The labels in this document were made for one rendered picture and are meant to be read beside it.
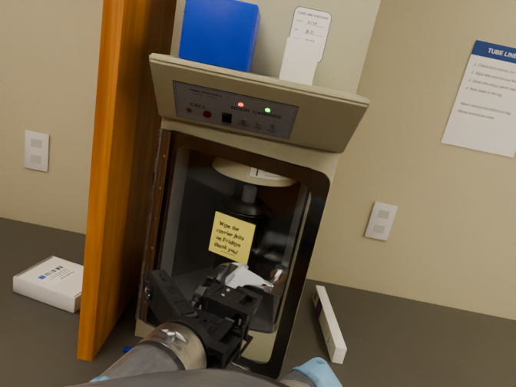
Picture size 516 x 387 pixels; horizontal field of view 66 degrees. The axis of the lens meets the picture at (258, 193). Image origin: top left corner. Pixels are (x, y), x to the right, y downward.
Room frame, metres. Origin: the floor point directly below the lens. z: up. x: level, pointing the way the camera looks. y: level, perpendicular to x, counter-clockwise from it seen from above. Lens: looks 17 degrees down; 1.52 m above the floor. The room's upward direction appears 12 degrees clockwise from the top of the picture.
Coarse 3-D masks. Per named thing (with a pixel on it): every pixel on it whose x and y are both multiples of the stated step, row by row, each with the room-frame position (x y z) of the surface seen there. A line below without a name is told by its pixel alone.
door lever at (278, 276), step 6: (276, 270) 0.60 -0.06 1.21; (270, 276) 0.60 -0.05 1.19; (276, 276) 0.58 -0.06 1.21; (282, 276) 0.59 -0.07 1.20; (264, 282) 0.55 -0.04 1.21; (270, 282) 0.56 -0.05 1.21; (276, 282) 0.57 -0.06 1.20; (282, 282) 0.59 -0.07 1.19; (258, 288) 0.56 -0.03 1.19; (264, 288) 0.55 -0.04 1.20; (270, 288) 0.55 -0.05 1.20
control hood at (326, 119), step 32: (160, 64) 0.58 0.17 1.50; (192, 64) 0.58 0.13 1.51; (160, 96) 0.63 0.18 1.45; (256, 96) 0.60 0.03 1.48; (288, 96) 0.59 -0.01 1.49; (320, 96) 0.59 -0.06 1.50; (352, 96) 0.59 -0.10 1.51; (224, 128) 0.67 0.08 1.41; (320, 128) 0.63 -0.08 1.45; (352, 128) 0.62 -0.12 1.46
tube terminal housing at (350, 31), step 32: (256, 0) 0.70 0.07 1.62; (288, 0) 0.70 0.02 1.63; (320, 0) 0.70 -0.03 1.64; (352, 0) 0.70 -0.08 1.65; (288, 32) 0.70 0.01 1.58; (352, 32) 0.70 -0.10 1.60; (256, 64) 0.70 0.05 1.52; (320, 64) 0.70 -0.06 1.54; (352, 64) 0.70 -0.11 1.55; (160, 128) 0.69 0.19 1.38; (192, 128) 0.69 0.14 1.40; (288, 160) 0.70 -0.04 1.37; (320, 160) 0.70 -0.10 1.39; (320, 224) 0.70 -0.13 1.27
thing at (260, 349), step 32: (192, 160) 0.66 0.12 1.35; (224, 160) 0.64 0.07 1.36; (256, 160) 0.62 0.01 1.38; (192, 192) 0.66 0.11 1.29; (224, 192) 0.64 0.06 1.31; (256, 192) 0.62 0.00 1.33; (288, 192) 0.60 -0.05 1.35; (320, 192) 0.59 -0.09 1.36; (160, 224) 0.67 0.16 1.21; (192, 224) 0.65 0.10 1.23; (256, 224) 0.62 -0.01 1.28; (288, 224) 0.60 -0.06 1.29; (160, 256) 0.67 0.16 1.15; (192, 256) 0.65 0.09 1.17; (224, 256) 0.63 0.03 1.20; (256, 256) 0.61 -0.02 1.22; (288, 256) 0.59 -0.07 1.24; (192, 288) 0.65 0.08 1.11; (256, 288) 0.61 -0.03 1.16; (288, 288) 0.59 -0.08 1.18; (256, 320) 0.60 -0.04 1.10; (288, 320) 0.59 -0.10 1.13; (256, 352) 0.60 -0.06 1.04
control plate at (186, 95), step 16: (176, 96) 0.62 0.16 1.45; (192, 96) 0.62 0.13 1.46; (208, 96) 0.61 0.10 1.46; (224, 96) 0.61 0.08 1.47; (240, 96) 0.60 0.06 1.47; (176, 112) 0.65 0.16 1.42; (192, 112) 0.65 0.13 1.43; (224, 112) 0.64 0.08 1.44; (240, 112) 0.63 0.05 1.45; (256, 112) 0.63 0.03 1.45; (272, 112) 0.62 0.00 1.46; (288, 112) 0.62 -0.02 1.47; (240, 128) 0.66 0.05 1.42; (256, 128) 0.65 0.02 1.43; (288, 128) 0.64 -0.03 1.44
